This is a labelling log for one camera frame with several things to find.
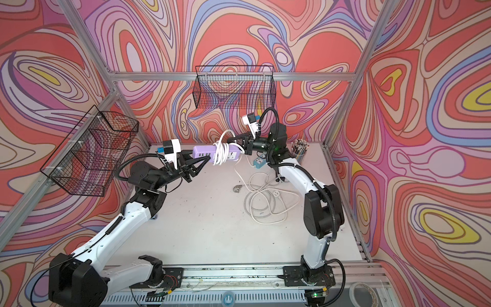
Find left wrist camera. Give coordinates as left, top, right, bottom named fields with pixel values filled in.
left=157, top=139, right=182, bottom=170

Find aluminium frame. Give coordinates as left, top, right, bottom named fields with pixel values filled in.
left=0, top=0, right=400, bottom=246

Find black wire basket back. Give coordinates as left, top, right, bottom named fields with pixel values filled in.
left=193, top=65, right=276, bottom=111

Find black wire basket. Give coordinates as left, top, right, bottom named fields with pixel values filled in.
left=40, top=106, right=139, bottom=197
left=193, top=65, right=276, bottom=111

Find blue power strip with cord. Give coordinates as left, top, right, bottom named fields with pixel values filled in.
left=243, top=158, right=300, bottom=226

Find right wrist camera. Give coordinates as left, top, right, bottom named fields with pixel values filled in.
left=242, top=113, right=260, bottom=139

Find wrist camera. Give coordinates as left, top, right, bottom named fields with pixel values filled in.
left=157, top=139, right=182, bottom=170
left=242, top=113, right=260, bottom=139

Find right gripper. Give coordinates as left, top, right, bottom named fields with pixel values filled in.
left=228, top=131, right=276, bottom=156

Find purple power strip with cord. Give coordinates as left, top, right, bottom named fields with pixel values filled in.
left=193, top=129, right=245, bottom=166

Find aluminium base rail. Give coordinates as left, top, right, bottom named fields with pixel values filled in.
left=64, top=262, right=388, bottom=307

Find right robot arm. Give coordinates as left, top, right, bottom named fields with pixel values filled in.
left=227, top=107, right=347, bottom=306

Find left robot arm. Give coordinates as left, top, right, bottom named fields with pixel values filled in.
left=43, top=150, right=210, bottom=306

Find black wire basket left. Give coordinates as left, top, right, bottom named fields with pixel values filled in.
left=40, top=106, right=139, bottom=197

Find metal cup of pens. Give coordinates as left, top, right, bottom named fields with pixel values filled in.
left=292, top=139, right=309, bottom=164

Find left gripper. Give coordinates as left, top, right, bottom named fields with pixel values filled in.
left=151, top=153, right=208, bottom=194

